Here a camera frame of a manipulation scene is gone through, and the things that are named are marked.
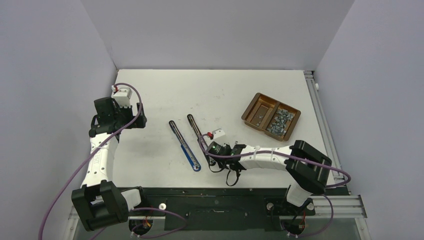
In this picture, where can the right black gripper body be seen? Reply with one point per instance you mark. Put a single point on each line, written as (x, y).
(222, 164)

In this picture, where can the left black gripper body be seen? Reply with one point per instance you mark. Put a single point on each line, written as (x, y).
(124, 115)

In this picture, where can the black stapler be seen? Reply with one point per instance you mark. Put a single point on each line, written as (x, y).
(198, 133)

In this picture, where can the blue stapler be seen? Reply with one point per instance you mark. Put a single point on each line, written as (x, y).
(195, 165)

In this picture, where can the brown plastic tray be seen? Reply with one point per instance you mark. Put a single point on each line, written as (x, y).
(260, 111)

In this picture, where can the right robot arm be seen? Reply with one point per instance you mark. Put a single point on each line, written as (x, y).
(308, 167)

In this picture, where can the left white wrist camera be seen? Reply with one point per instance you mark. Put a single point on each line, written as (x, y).
(122, 96)

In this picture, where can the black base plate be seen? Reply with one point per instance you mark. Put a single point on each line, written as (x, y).
(173, 220)

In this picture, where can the aluminium side rail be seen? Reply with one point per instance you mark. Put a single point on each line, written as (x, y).
(329, 145)

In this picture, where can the aluminium front rail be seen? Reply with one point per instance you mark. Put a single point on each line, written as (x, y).
(331, 207)

